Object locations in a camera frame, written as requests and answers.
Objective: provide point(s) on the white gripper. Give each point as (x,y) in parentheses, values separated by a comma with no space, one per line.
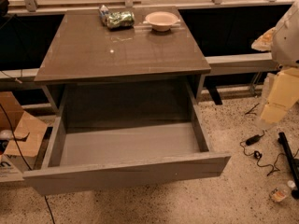
(287,40)

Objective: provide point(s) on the grey top drawer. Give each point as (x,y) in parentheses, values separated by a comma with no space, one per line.
(122,135)

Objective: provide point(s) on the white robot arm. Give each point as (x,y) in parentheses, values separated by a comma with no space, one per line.
(283,43)

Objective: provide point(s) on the grey drawer cabinet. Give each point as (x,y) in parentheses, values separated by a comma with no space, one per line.
(83,49)

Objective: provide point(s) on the black stand leg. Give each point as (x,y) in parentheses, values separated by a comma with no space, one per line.
(292,161)

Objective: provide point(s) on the clear plastic bottle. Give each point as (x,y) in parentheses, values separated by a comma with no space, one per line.
(282,191)

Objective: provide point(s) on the white bowl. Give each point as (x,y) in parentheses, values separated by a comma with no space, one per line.
(161,21)

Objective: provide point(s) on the green crumpled chip bag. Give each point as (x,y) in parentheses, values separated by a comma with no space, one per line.
(115,20)

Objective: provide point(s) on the cardboard box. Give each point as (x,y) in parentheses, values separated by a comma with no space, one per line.
(21,138)

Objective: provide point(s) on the black power adapter with cable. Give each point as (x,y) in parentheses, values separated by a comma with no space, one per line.
(257,155)

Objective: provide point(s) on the metal railing frame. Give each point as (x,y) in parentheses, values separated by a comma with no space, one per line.
(227,22)

